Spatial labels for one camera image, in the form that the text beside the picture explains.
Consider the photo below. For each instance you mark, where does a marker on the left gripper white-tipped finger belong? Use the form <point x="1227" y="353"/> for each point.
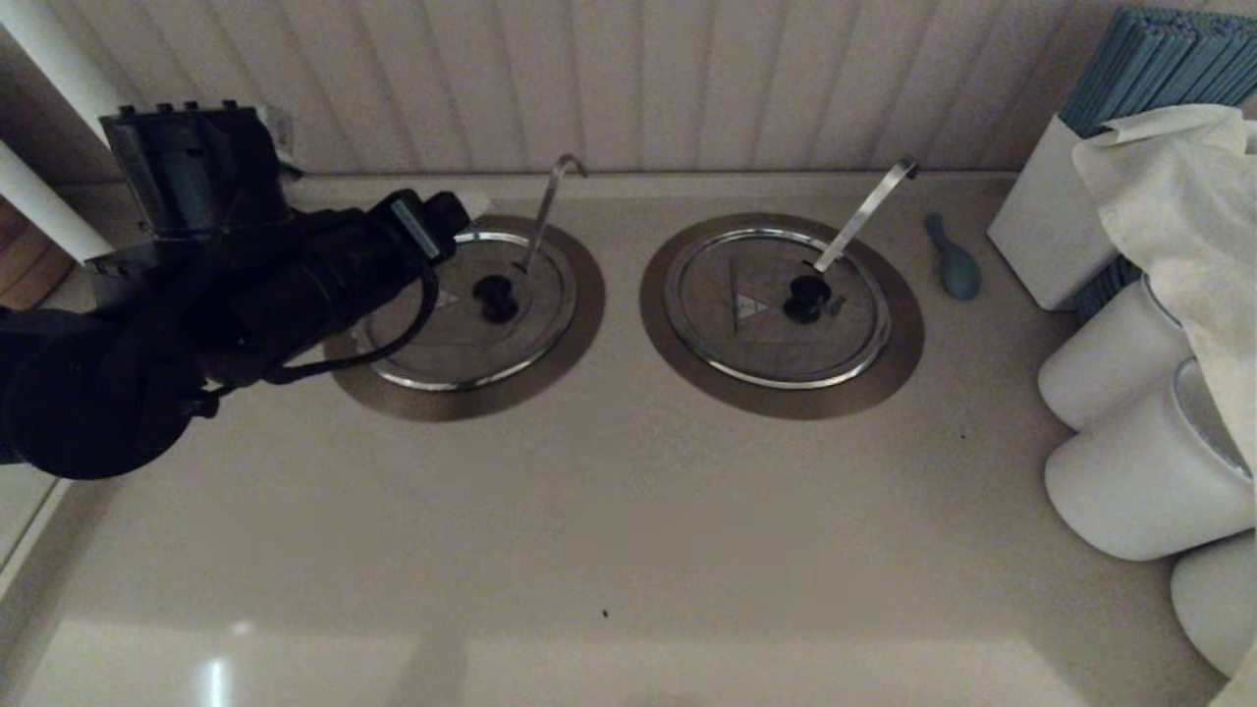
<point x="474" y="204"/>

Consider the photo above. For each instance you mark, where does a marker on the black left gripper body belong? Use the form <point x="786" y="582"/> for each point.
<point x="344" y="265"/>

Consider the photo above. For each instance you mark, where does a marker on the steel pot lid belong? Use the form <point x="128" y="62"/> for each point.
<point x="511" y="344"/>
<point x="746" y="344"/>

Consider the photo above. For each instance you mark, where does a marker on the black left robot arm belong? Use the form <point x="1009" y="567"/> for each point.
<point x="88" y="412"/>

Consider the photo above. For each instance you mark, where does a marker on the blue plastic spoon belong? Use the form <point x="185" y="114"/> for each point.
<point x="957" y="274"/>

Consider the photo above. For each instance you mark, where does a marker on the brown round pot flange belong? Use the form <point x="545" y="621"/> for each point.
<point x="783" y="406"/>
<point x="465" y="407"/>

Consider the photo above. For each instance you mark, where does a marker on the thin white pole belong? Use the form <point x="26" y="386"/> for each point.
<point x="39" y="206"/>

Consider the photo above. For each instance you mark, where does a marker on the brown wooden board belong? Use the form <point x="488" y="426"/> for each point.
<point x="29" y="270"/>

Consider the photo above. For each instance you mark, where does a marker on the thick white pole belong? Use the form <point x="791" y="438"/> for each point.
<point x="59" y="59"/>

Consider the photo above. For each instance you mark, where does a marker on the white rectangular holder box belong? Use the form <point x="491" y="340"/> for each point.
<point x="1043" y="224"/>

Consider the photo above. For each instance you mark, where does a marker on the white paper cup stack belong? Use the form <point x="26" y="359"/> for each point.
<point x="1213" y="601"/>
<point x="1105" y="363"/>
<point x="1134" y="481"/>

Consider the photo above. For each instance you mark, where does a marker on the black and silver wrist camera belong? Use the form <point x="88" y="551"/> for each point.
<point x="187" y="177"/>

